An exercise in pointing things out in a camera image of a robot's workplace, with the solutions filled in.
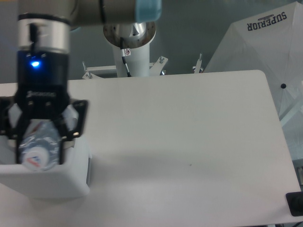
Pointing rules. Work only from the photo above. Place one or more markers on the crushed clear plastic bottle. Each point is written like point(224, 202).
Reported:
point(39, 146)

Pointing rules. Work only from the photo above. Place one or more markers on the white plastic trash can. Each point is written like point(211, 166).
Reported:
point(69, 180)

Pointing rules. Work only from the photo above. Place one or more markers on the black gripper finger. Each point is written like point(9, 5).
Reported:
point(12, 111)
point(70, 124)

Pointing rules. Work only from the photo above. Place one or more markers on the black device at table edge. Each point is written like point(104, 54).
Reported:
point(295, 203)

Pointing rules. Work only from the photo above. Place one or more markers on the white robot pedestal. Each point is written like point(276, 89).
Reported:
point(131, 47)

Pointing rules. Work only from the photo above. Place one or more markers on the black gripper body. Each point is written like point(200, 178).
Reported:
point(42, 83)

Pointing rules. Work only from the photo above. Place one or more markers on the white Superior umbrella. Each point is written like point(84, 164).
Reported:
point(271, 42)

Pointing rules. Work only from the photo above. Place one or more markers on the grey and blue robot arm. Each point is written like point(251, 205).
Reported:
point(44, 25)

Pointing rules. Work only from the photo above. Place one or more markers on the white metal base frame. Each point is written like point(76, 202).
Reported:
point(156, 68)

